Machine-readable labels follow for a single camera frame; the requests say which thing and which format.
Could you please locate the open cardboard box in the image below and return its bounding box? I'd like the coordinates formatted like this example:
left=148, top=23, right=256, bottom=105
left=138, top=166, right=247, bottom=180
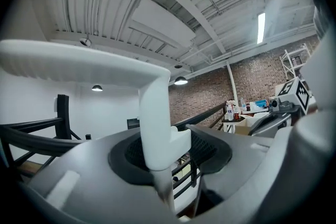
left=234, top=118, right=256, bottom=136

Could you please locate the cluster of small bottles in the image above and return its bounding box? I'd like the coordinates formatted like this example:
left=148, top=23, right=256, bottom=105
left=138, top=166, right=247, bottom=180
left=225, top=98, right=249, bottom=122

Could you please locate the white desk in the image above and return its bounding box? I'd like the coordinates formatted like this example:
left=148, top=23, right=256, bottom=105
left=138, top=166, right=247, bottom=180
left=222, top=109, right=271, bottom=134

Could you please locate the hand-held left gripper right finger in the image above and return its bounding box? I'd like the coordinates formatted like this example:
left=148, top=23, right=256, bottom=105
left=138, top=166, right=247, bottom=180
left=185, top=124, right=274, bottom=202

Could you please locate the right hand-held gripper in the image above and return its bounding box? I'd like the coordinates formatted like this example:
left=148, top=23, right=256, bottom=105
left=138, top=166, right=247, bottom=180
left=250, top=77, right=312, bottom=137

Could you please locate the white shelf rack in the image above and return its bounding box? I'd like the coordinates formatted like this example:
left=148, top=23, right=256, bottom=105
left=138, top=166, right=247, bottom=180
left=279, top=42, right=312, bottom=80

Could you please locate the white pipe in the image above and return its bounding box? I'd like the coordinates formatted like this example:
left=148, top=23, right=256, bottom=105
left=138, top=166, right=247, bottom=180
left=225, top=60, right=239, bottom=102

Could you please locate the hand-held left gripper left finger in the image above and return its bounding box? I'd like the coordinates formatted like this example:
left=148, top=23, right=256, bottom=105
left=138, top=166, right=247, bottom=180
left=26, top=130, right=172, bottom=221

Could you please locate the white ceiling panel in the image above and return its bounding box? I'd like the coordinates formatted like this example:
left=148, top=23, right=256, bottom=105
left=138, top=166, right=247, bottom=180
left=129, top=0, right=197, bottom=48

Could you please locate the white long-handled dustpan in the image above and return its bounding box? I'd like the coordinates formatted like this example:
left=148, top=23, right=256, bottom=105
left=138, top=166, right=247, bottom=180
left=0, top=39, right=193, bottom=218

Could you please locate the black metal railing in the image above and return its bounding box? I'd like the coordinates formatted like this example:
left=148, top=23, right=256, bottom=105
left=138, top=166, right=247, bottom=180
left=0, top=93, right=229, bottom=199

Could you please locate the ceiling strip light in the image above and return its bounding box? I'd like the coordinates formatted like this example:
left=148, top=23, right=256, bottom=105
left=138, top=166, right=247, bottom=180
left=257, top=12, right=266, bottom=45

